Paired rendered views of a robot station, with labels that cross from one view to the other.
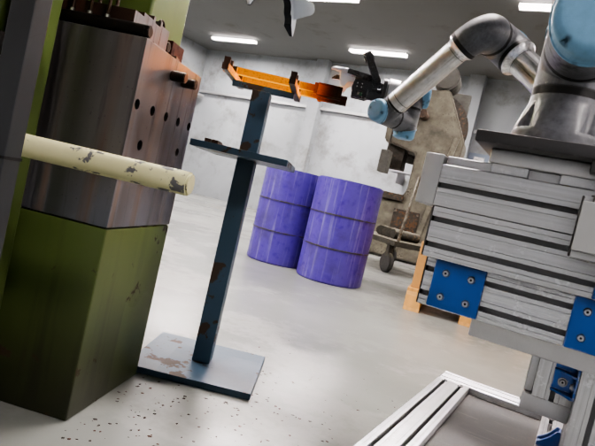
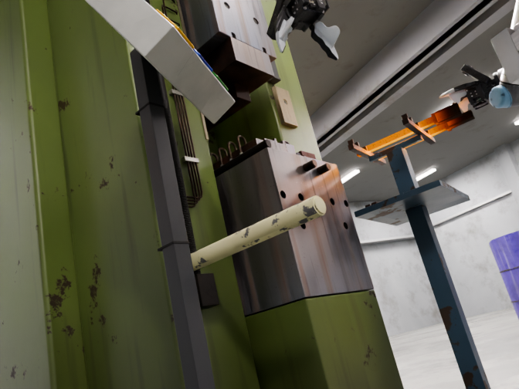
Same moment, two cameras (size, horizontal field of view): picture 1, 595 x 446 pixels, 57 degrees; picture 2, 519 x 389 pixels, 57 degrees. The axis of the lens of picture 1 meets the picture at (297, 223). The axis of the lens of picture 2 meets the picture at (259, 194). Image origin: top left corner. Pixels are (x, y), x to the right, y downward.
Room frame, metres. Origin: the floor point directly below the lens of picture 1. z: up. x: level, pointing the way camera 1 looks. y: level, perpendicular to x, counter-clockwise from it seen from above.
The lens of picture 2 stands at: (0.12, -0.17, 0.36)
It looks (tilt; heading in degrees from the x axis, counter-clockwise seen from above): 18 degrees up; 30
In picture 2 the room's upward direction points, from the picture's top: 14 degrees counter-clockwise
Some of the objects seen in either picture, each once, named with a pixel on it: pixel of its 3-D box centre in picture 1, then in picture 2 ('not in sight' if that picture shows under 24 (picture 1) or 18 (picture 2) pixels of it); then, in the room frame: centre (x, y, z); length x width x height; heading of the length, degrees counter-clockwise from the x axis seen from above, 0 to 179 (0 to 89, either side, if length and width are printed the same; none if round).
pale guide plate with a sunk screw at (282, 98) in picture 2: not in sight; (284, 106); (1.73, 0.55, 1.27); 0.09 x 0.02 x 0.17; 172
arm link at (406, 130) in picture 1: (404, 122); not in sight; (1.92, -0.28, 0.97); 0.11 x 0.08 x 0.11; 134
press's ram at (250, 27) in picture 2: not in sight; (208, 36); (1.47, 0.67, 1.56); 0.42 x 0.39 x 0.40; 82
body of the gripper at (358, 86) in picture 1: (368, 87); (483, 90); (1.94, -0.13, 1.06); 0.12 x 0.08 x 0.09; 86
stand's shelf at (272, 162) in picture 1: (247, 157); (415, 205); (1.85, 0.21, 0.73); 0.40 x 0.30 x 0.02; 178
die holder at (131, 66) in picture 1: (64, 121); (258, 248); (1.49, 0.68, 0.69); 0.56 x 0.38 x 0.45; 82
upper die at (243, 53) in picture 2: not in sight; (213, 87); (1.43, 0.67, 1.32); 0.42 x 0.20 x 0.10; 82
